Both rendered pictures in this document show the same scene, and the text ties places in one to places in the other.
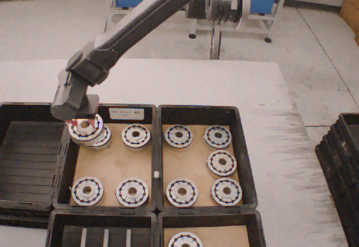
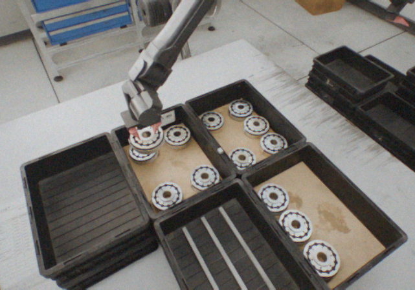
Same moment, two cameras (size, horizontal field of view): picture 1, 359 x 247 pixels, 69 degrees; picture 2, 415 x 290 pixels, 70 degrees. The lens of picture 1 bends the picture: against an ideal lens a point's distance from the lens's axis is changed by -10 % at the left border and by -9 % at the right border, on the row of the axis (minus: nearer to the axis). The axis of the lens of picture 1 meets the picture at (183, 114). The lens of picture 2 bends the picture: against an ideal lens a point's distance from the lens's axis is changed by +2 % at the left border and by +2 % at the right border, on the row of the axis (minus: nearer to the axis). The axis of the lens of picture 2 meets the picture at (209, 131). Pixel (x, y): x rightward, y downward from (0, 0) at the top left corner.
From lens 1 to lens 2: 34 cm
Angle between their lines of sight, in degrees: 14
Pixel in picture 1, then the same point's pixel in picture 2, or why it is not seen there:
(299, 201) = (324, 133)
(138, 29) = (193, 19)
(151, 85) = not seen: hidden behind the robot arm
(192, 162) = (232, 135)
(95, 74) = (161, 74)
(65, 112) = (151, 115)
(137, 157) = (188, 151)
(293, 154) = (297, 101)
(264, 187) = not seen: hidden behind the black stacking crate
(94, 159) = (153, 171)
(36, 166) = (100, 204)
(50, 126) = (89, 166)
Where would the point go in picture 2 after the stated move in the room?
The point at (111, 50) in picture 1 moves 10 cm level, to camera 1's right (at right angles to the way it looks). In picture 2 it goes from (174, 46) to (213, 38)
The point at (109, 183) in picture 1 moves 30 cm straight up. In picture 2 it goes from (179, 182) to (171, 125)
